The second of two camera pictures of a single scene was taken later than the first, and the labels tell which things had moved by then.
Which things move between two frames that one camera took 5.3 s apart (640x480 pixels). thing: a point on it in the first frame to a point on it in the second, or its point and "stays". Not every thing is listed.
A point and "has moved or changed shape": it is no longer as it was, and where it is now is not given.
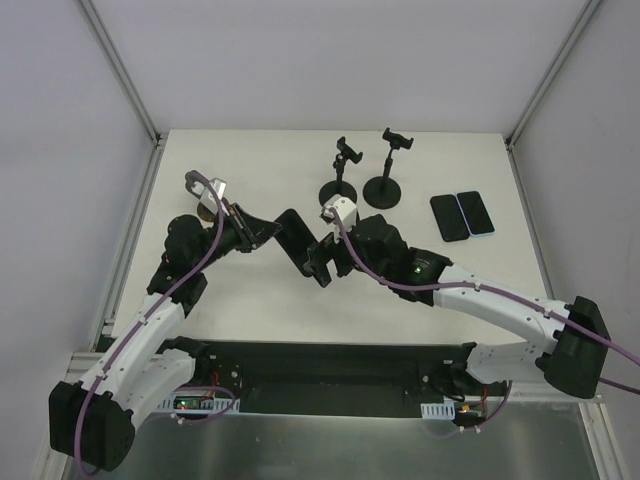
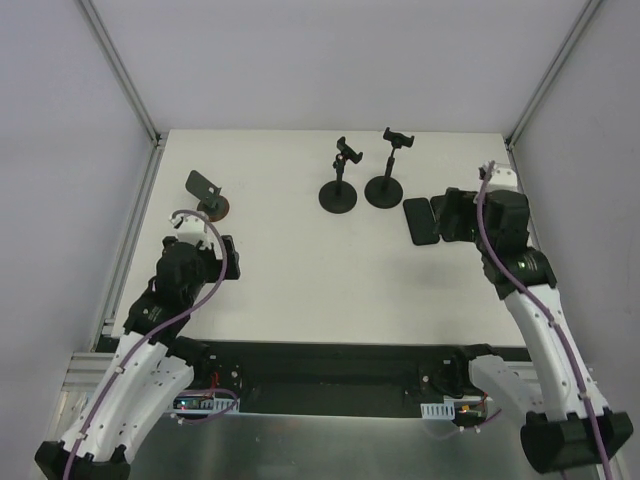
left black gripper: x=241 y=227 to x=228 y=257
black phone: x=295 y=237 to x=421 y=221
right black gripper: x=337 y=255 to x=451 y=216
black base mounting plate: x=342 y=378 stays
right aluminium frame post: x=553 y=72 stays
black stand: x=339 y=187 stays
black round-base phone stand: x=385 y=192 stays
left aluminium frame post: x=123 y=73 stays
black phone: x=449 y=218 has moved or changed shape
